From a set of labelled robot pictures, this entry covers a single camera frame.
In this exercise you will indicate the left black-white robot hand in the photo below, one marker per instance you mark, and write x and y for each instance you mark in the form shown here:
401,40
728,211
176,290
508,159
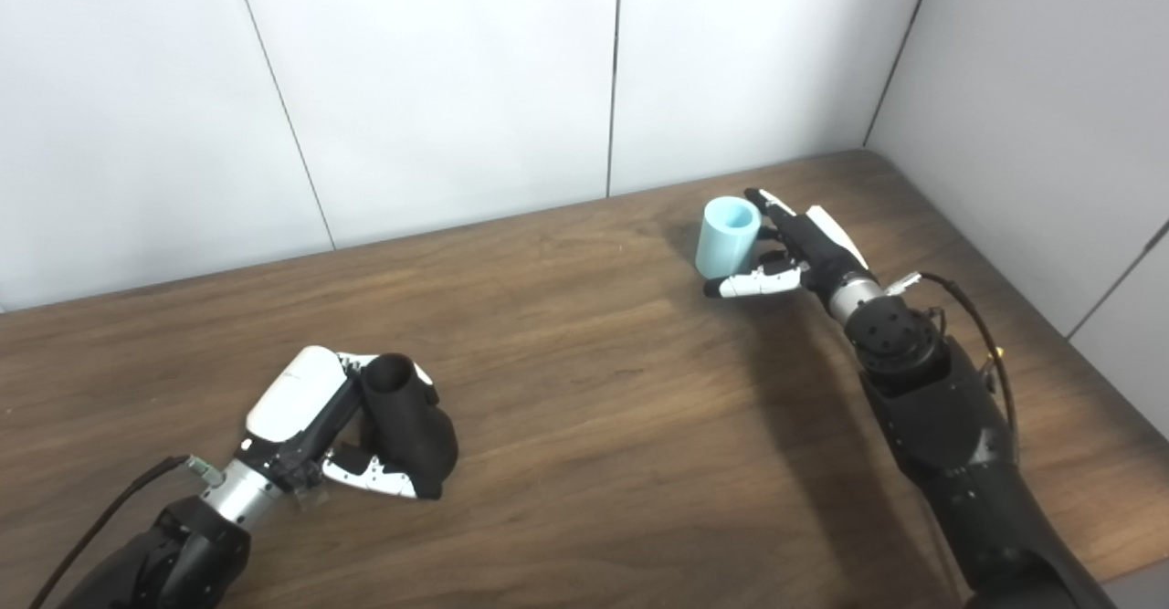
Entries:
297,394

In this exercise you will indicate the right black-white robot hand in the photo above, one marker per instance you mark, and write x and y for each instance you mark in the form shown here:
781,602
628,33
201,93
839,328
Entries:
822,248

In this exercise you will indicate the light blue cylinder cup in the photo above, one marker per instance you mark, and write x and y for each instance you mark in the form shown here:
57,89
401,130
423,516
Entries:
721,244

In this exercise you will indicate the black flared nozzle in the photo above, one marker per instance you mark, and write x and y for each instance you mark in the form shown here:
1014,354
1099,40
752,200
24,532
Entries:
406,426

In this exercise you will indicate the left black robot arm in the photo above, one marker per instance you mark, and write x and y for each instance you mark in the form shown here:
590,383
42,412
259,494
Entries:
183,545

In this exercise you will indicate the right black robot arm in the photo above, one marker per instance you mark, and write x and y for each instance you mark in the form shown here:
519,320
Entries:
950,435

